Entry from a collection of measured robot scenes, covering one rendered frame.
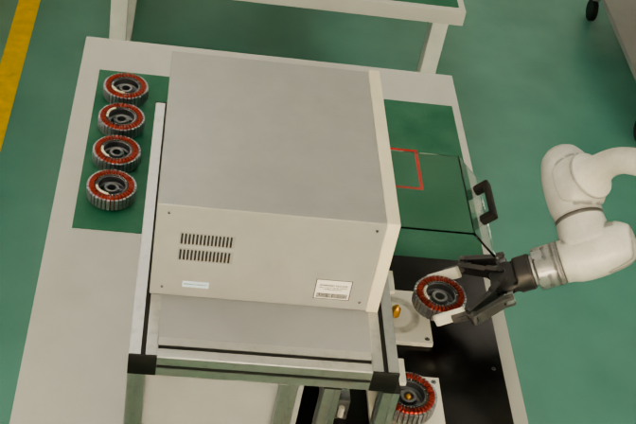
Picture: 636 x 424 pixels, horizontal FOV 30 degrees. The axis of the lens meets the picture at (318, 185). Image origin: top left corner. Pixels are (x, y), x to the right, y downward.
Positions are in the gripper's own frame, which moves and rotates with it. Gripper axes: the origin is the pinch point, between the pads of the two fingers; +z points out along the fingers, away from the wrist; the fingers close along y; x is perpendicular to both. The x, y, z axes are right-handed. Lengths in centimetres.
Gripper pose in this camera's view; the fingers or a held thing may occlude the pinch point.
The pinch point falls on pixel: (440, 297)
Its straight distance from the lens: 250.5
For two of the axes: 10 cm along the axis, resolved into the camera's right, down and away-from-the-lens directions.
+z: -9.3, 3.0, 2.1
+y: 0.4, 6.4, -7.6
